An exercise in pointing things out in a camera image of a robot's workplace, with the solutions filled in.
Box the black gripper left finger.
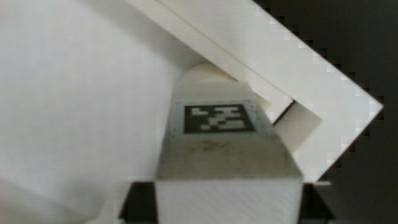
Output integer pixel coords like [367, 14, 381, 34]
[120, 182, 159, 224]

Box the white U-shaped obstacle fence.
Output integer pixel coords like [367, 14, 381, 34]
[157, 0, 386, 184]

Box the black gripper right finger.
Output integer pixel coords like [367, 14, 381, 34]
[299, 181, 335, 224]

